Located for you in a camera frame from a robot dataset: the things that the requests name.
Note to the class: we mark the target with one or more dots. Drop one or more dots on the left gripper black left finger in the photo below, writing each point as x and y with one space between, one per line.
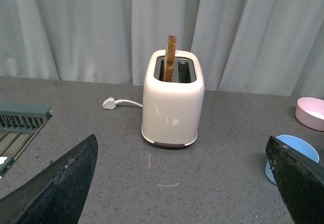
58 193

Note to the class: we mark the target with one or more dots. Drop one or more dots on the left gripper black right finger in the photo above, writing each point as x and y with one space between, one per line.
299 180

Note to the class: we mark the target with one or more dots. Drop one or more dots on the pink plastic bowl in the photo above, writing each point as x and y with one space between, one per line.
309 112

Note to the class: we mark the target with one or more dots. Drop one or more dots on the grey dish rack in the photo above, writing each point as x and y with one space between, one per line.
20 123

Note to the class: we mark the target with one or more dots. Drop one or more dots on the cream white toaster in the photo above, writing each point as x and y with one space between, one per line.
171 110

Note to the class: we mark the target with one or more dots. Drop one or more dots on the grey curtain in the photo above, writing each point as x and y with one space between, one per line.
252 46

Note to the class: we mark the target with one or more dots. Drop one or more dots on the brown toast slice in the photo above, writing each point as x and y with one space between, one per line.
169 59

